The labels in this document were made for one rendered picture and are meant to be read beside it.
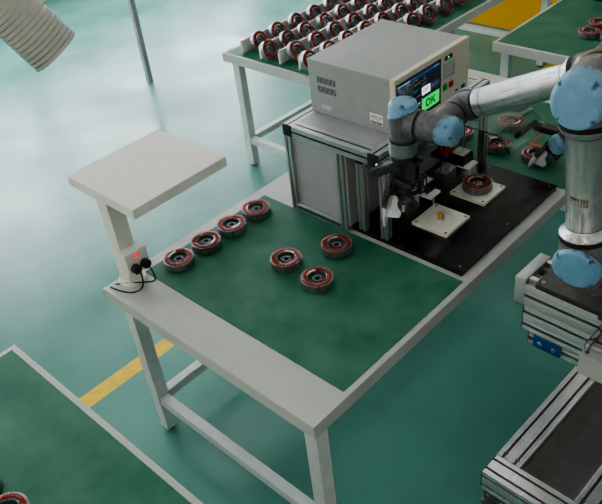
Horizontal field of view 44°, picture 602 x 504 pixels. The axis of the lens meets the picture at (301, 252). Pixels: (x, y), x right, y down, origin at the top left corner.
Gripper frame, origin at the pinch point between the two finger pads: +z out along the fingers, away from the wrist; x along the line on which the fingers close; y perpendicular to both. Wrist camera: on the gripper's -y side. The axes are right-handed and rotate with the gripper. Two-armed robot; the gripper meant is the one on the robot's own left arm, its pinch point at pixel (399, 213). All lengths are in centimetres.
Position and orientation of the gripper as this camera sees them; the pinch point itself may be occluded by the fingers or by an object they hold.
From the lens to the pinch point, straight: 212.3
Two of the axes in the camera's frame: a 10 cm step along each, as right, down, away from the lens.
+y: 7.1, 3.6, -6.1
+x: 7.0, -4.9, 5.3
